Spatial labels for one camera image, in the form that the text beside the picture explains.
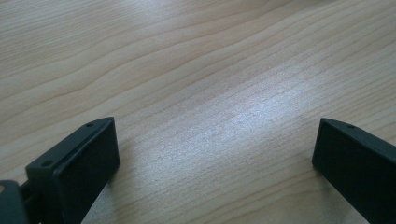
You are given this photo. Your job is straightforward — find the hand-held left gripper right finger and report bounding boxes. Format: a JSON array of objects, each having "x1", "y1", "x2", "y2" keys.
[{"x1": 311, "y1": 117, "x2": 396, "y2": 224}]

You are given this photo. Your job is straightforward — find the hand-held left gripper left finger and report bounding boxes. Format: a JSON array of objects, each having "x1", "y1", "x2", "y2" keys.
[{"x1": 25, "y1": 116, "x2": 121, "y2": 224}]

